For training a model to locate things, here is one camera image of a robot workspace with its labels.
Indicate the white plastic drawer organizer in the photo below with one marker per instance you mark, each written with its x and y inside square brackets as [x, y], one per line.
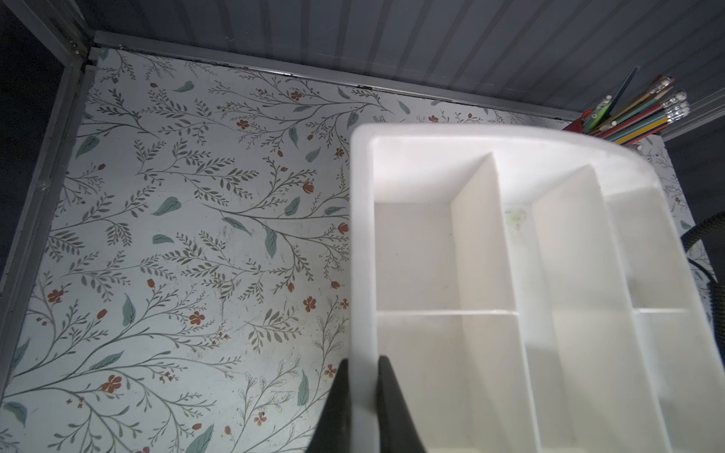
[531, 290]

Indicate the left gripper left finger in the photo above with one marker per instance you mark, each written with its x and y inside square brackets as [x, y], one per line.
[332, 433]

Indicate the red pencil cup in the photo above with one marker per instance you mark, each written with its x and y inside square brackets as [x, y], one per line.
[577, 126]

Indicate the pencils bundle in cup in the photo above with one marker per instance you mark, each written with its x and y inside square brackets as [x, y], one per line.
[652, 111]

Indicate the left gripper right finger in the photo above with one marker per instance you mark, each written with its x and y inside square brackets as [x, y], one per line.
[397, 432]

